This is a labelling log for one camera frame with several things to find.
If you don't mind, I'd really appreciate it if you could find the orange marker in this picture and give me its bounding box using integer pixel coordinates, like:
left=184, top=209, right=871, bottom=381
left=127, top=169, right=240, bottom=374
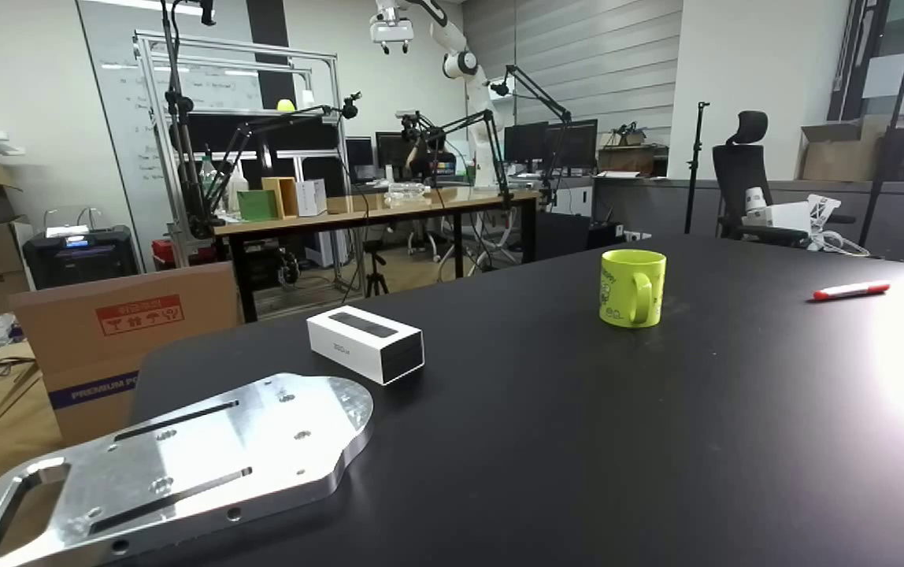
left=808, top=276, right=895, bottom=307

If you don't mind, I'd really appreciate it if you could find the yellow green mug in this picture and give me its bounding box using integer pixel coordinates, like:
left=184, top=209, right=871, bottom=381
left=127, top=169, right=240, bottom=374
left=594, top=246, right=670, bottom=334

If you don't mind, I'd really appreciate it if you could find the small white black box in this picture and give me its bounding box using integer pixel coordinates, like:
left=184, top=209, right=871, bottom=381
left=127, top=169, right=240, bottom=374
left=305, top=302, right=430, bottom=391

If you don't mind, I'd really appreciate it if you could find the long wooden work table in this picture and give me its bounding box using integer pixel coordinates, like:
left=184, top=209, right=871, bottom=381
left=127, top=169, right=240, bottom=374
left=210, top=185, right=542, bottom=323

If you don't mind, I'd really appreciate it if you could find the black computer monitor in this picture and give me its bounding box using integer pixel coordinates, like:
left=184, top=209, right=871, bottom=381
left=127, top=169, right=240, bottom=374
left=502, top=115, right=603, bottom=173

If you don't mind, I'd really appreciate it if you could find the white ceiling projector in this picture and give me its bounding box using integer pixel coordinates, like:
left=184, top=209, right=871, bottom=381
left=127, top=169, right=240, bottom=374
left=369, top=3, right=415, bottom=58

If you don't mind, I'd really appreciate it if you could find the thin black stand pole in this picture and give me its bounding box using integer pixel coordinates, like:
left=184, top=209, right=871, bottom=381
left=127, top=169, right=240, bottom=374
left=679, top=98, right=711, bottom=235

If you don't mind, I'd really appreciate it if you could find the black office chair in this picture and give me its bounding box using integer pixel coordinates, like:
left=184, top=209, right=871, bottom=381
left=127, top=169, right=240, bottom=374
left=708, top=108, right=777, bottom=241

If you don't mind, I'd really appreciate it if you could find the black tripod light stand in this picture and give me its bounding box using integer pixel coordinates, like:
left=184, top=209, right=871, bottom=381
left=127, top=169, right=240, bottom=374
left=157, top=0, right=223, bottom=240

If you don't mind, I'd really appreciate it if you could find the white crumpled object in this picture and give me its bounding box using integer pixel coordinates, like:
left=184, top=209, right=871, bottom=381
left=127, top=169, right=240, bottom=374
left=741, top=185, right=872, bottom=262

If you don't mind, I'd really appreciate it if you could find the cardboard box with red label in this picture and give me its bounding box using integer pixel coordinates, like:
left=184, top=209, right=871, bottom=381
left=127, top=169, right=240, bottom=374
left=11, top=259, right=243, bottom=443

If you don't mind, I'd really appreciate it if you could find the white whiteboard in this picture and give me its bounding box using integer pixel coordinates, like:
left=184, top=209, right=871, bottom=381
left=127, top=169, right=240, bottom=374
left=74, top=0, right=271, bottom=271

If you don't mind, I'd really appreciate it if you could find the black printer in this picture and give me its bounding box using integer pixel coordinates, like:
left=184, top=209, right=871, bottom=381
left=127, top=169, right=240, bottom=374
left=22, top=225, right=142, bottom=292

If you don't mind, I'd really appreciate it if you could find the open brown cardboard box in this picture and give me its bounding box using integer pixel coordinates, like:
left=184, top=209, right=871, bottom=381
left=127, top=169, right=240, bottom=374
left=796, top=115, right=895, bottom=185

